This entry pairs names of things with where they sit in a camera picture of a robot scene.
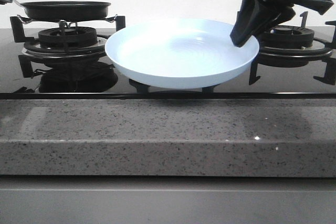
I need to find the black gas burner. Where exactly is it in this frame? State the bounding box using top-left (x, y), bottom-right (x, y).
top-left (259, 25), bottom-right (314, 49)
top-left (38, 27), bottom-right (98, 49)

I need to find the right black gas burner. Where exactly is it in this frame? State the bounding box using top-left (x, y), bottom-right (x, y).
top-left (259, 25), bottom-right (314, 49)

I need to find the light blue plate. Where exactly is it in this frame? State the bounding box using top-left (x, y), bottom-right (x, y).
top-left (105, 18), bottom-right (259, 89)

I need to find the left black gas burner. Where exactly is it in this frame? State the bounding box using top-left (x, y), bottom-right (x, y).
top-left (38, 27), bottom-right (98, 49)

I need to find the black glass gas cooktop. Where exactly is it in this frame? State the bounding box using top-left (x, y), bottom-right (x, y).
top-left (1, 27), bottom-right (335, 99)

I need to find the right black pan support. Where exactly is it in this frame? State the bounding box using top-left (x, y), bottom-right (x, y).
top-left (249, 12), bottom-right (335, 85)

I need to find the black frying pan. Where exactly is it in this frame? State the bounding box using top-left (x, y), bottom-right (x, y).
top-left (1, 0), bottom-right (111, 22)

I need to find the left black pan support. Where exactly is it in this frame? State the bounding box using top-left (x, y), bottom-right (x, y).
top-left (9, 15), bottom-right (127, 61)

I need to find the wire pan reducer ring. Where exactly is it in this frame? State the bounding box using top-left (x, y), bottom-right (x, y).
top-left (17, 14), bottom-right (118, 31)

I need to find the black pan support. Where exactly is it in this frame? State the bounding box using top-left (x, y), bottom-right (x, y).
top-left (9, 15), bottom-right (127, 61)
top-left (249, 12), bottom-right (335, 85)

